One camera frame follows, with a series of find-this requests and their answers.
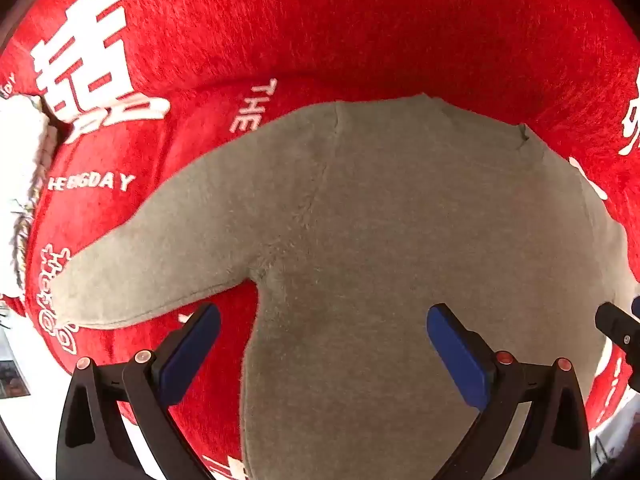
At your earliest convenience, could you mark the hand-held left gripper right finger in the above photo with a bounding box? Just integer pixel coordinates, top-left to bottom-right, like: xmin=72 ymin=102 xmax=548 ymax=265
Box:
xmin=426 ymin=303 xmax=592 ymax=480

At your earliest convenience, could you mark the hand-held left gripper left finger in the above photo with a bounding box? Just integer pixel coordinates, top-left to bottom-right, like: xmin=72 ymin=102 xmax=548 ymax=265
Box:
xmin=56 ymin=302 xmax=222 ymax=480

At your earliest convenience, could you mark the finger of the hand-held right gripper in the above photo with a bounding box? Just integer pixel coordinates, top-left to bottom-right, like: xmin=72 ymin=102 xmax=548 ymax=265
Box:
xmin=595 ymin=296 xmax=640 ymax=393

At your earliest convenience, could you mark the grey knit sweater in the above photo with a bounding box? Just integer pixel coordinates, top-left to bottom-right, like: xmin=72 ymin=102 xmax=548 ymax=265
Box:
xmin=50 ymin=92 xmax=640 ymax=480

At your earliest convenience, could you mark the dark printed paper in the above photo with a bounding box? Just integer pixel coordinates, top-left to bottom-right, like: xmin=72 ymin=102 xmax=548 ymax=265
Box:
xmin=0 ymin=357 xmax=30 ymax=400

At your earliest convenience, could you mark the red printed sofa cover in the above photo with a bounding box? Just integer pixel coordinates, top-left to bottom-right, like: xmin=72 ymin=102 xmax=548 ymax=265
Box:
xmin=0 ymin=0 xmax=640 ymax=480

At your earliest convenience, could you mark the black wire rack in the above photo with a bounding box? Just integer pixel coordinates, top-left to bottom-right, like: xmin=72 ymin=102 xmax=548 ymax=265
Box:
xmin=591 ymin=427 xmax=628 ymax=468

